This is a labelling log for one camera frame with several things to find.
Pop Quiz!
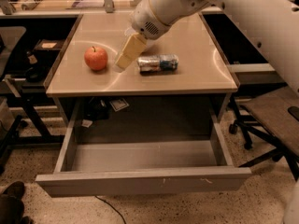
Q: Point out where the grey cabinet desk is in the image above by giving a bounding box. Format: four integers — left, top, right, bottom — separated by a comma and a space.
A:
43, 11, 241, 126

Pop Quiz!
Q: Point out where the black office chair right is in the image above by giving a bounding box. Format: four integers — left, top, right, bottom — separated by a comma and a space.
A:
229, 86, 299, 180

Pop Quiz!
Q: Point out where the black floor cable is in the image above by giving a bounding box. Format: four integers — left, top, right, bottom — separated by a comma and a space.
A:
94, 195, 128, 224

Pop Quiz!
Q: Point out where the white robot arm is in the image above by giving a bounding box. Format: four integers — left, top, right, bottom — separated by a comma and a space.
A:
131, 0, 299, 92

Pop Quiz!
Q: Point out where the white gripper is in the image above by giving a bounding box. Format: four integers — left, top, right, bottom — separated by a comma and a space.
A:
114, 0, 167, 70

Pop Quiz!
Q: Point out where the crushed silver blue can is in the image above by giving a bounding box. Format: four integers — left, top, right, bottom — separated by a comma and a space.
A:
137, 54, 178, 73

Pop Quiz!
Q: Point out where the dark shoe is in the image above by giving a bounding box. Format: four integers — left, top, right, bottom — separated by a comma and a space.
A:
0, 181, 33, 224

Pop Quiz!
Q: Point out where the grey open drawer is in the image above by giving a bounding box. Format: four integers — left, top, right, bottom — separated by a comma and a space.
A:
36, 104, 251, 197

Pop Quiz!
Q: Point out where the red apple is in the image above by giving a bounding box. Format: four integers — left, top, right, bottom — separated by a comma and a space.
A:
84, 46, 108, 71

